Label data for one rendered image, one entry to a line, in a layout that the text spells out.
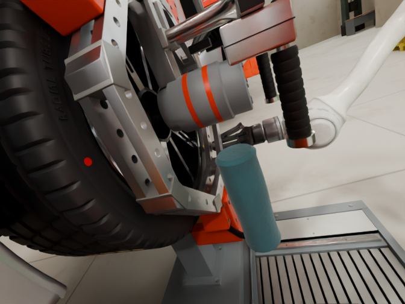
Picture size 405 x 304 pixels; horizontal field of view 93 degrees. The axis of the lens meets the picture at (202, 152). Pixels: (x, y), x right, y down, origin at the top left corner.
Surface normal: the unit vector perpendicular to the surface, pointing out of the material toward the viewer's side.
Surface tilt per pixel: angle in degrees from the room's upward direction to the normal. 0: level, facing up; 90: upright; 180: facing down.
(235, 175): 87
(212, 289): 0
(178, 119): 101
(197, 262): 90
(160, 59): 90
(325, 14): 90
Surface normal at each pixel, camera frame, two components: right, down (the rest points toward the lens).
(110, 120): 0.92, -0.25
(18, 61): 0.54, -0.19
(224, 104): -0.06, 0.69
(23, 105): 0.34, -0.02
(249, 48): -0.18, 0.43
